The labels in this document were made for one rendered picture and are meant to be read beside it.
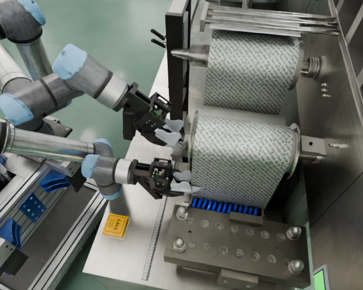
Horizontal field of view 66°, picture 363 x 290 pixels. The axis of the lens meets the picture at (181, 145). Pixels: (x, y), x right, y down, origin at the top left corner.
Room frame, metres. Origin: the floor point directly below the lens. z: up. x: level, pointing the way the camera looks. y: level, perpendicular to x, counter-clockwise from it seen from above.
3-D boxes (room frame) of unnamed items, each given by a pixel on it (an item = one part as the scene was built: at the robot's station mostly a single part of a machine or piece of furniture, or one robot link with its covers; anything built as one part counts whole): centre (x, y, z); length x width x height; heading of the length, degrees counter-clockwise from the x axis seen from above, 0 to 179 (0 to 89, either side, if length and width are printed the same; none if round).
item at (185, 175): (0.44, -0.02, 1.12); 0.09 x 0.03 x 0.06; 80
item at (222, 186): (0.40, -0.14, 1.11); 0.23 x 0.01 x 0.18; 79
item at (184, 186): (0.41, -0.01, 1.12); 0.09 x 0.03 x 0.06; 78
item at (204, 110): (0.58, -0.18, 1.17); 0.26 x 0.12 x 0.12; 79
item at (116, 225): (0.37, 0.22, 0.91); 0.07 x 0.07 x 0.02; 79
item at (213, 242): (0.28, -0.16, 1.00); 0.40 x 0.16 x 0.06; 79
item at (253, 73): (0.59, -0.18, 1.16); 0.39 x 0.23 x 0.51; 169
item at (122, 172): (0.46, 0.17, 1.11); 0.08 x 0.05 x 0.08; 169
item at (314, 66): (0.67, -0.37, 1.33); 0.07 x 0.07 x 0.07; 79
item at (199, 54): (0.73, -0.06, 1.33); 0.06 x 0.06 x 0.06; 79
